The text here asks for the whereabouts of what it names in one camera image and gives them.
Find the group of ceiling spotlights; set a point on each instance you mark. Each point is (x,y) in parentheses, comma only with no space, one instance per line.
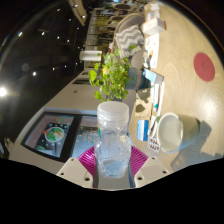
(2,91)

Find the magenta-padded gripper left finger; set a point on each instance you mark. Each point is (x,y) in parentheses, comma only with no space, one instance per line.
(74,171)

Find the clear plastic bottle white cap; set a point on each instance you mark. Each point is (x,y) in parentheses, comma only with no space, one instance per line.
(112,140)

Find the green plant in blue pot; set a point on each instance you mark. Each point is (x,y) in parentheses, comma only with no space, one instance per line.
(113,76)

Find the group of round-backed chairs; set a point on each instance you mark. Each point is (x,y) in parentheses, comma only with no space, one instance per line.
(106,23)

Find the blue and white flat box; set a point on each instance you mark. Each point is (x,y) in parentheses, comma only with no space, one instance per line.
(142,130)

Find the printed white leaflet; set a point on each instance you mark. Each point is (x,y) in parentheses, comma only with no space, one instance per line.
(152,50)

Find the small light blue carton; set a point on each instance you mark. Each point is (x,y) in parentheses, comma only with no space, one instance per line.
(153,76)

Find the dark-framed window with decorations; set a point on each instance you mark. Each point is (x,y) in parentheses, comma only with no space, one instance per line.
(53,135)

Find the blister pack of pills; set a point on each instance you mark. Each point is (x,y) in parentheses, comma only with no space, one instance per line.
(153,144)

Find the white carton with orange print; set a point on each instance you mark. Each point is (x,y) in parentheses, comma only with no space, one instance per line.
(154,26)

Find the grey white chevron cushion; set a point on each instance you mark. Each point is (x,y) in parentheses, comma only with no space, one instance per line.
(130,40)

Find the white round column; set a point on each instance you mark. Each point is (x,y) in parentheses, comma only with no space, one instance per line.
(90,55)

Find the flat round red coaster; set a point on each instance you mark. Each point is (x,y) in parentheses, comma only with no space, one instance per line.
(204,66)

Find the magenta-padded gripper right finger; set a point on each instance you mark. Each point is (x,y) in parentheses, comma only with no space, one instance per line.
(151,170)

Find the white tube green cap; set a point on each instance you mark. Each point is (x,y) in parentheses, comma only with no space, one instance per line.
(156,96)

